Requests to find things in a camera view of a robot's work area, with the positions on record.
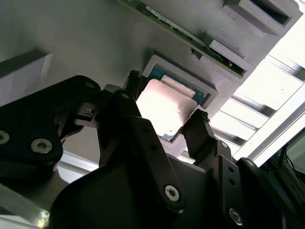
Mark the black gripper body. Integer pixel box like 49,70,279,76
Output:
49,159,229,229

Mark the silver CPU chip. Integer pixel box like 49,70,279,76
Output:
135,67,208,143

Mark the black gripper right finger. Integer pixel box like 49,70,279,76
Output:
182,109,305,229

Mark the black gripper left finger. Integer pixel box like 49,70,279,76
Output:
0,71,186,213

